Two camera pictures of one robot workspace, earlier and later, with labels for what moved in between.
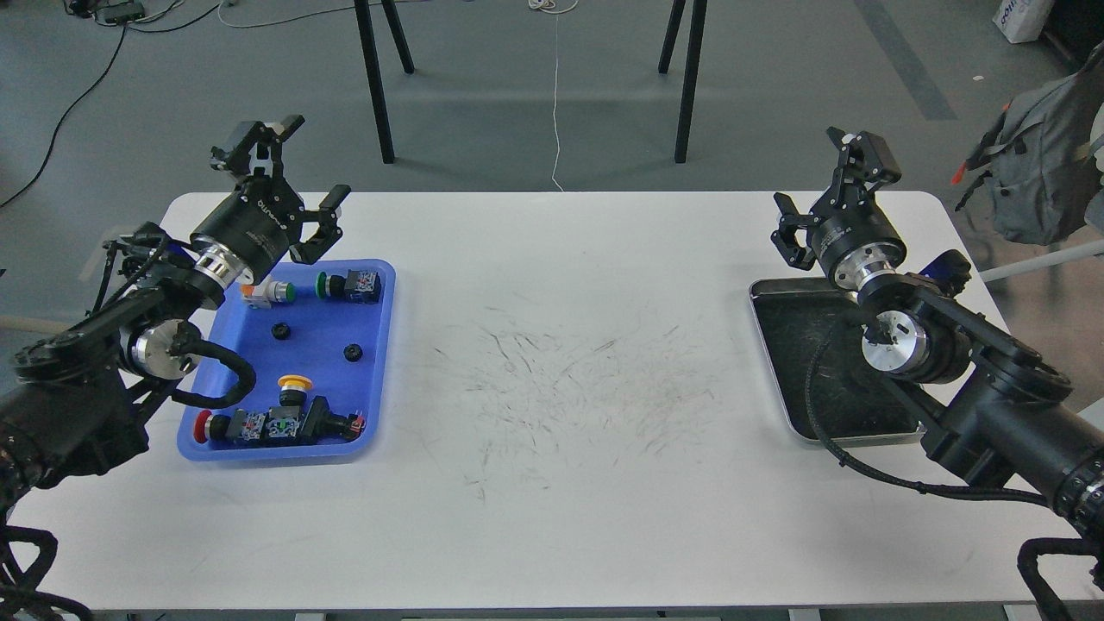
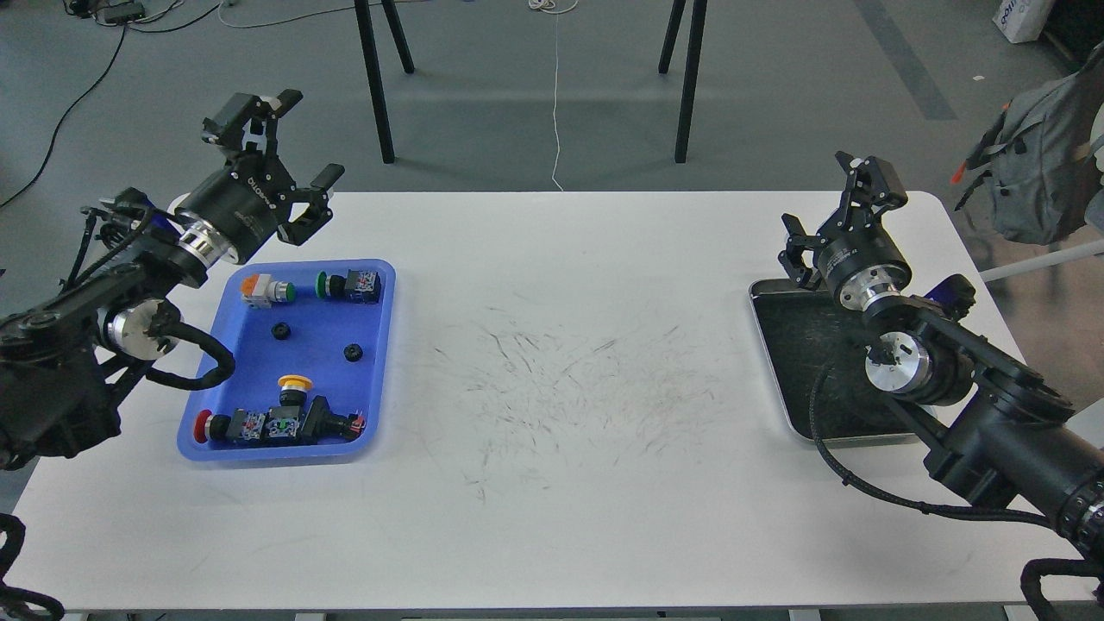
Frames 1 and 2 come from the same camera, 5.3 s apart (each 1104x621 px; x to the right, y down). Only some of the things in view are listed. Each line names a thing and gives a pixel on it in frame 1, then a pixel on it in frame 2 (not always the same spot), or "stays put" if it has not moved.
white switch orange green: (264, 295) stays put
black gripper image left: (250, 235) to (237, 208)
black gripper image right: (854, 239) to (863, 265)
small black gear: (353, 353) stays put
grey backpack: (1045, 172) stays put
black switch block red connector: (315, 424) stays put
